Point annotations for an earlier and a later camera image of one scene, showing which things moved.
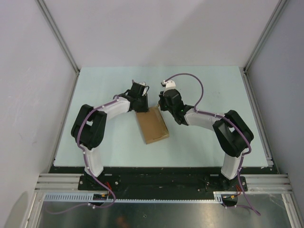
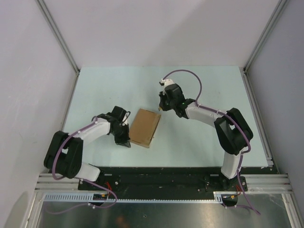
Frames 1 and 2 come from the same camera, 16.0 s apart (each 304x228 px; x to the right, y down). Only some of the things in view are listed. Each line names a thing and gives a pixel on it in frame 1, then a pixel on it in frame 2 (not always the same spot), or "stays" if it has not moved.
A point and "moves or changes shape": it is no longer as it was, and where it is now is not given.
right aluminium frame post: x=275 y=15 stays
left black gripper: x=146 y=108 to x=121 y=141
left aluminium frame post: x=48 y=15 stays
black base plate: x=159 y=183 stays
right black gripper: x=162 y=108 stays
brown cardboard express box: x=153 y=124 moves or changes shape
